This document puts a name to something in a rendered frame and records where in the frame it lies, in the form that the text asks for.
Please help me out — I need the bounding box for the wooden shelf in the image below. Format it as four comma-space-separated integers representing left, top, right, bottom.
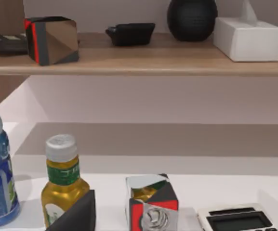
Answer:
0, 0, 278, 106

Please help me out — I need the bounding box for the mirrored cube with red corners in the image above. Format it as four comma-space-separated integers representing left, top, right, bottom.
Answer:
125, 173, 179, 231

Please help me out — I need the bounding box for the brown cube with red edge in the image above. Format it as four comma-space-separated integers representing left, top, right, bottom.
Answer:
24, 16, 80, 66

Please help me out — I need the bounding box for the white calculator with black screen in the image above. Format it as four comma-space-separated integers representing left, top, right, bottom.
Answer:
196, 202, 278, 231

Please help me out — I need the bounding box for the white tissue box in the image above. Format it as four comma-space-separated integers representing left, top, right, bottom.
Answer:
212, 0, 278, 63

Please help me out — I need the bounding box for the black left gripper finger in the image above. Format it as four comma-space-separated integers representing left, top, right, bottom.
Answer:
45, 189, 96, 231

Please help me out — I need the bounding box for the black round vase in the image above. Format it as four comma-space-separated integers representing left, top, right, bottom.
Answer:
166, 0, 218, 42

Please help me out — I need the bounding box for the yellow bottle with grey cap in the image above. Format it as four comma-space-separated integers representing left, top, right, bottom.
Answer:
40, 133, 91, 230

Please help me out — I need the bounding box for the black stapler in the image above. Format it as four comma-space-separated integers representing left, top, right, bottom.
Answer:
105, 23, 156, 47

